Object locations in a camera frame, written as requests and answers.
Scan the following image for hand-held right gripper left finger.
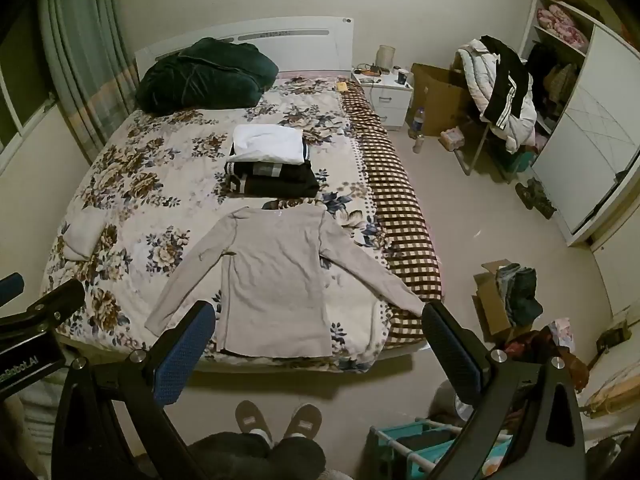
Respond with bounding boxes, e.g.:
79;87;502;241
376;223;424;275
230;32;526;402
51;301;217;480

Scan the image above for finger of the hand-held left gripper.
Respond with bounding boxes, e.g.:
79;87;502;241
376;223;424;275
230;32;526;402
0;278;87;333
0;272;25;307

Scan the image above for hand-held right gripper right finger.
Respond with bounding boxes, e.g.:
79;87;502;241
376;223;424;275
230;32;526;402
421;301;587;480

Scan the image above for beige long-sleeve shirt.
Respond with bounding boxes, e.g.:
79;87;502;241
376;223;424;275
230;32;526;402
145;206;427;359

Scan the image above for pile of mixed clothes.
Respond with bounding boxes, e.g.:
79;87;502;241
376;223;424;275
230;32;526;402
502;317;592;392

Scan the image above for clothes in cardboard box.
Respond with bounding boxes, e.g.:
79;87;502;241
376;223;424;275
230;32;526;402
495;262;544;329

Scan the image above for metal clothes rack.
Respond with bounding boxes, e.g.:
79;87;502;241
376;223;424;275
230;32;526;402
452;120;494;177

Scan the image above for small cardboard box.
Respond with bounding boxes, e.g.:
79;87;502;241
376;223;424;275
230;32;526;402
472;259;536;344

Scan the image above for small folded beige cloth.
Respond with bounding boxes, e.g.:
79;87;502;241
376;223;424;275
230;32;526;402
63;208;106;261

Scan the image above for grey slipper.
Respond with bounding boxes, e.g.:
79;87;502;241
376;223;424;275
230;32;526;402
282;402;324;444
235;400;275;449

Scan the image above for teal laundry basket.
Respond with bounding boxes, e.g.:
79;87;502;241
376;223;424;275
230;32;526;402
369;417;516;480

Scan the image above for person's legs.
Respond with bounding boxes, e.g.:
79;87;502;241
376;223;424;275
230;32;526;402
185;432;327;480

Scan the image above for floral quilted bedspread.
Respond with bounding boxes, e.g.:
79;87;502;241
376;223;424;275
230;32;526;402
40;72;431;375

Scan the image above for window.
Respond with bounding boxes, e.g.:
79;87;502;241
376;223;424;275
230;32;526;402
0;67;59;152

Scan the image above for dark shoes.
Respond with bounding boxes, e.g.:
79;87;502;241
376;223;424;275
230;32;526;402
515;177;557;219

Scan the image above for folded black garment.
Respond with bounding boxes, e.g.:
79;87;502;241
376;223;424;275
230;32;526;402
223;159;321;199

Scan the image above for pink tissue pack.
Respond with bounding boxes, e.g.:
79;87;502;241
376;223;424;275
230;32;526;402
440;127;469;152

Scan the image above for folded white garment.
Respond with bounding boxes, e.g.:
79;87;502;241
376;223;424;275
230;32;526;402
231;124;310;166

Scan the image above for green curtain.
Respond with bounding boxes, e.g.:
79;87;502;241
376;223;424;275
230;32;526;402
37;0;139;150

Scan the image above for large cardboard box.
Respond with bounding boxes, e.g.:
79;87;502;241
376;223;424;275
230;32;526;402
410;62;485;137

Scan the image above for white nightstand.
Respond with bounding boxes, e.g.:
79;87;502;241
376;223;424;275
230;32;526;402
351;66;416;129

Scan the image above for white wardrobe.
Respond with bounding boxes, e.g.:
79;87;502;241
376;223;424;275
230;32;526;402
517;0;640;248

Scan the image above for dark green blanket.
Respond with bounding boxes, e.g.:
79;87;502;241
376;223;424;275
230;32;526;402
136;37;280;114

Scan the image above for black striped jacket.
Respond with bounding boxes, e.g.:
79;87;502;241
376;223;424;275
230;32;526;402
479;35;532;132

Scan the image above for chair piled with jackets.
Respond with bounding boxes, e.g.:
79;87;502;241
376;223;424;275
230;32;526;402
456;42;539;154

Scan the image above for white bed headboard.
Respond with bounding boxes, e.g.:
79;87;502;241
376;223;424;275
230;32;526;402
135;15;357;77

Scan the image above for pink folded bedding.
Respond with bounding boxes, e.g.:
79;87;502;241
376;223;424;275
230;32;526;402
536;4;590;47

